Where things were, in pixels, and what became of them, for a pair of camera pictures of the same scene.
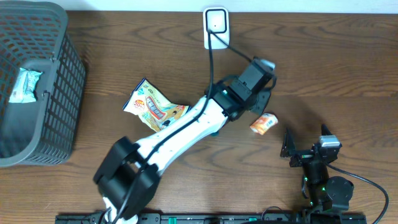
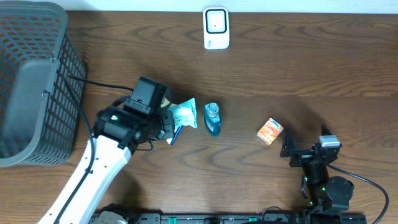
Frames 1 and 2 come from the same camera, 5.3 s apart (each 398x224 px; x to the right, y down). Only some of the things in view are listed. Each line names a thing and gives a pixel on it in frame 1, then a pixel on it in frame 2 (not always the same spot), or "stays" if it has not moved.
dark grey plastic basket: x=35 y=35 stays
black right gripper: x=289 y=150 stays
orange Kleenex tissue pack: x=263 y=123 → x=270 y=131
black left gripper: x=265 y=102 → x=170 y=129
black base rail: x=270 y=218 stays
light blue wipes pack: x=26 y=82 → x=184 y=114
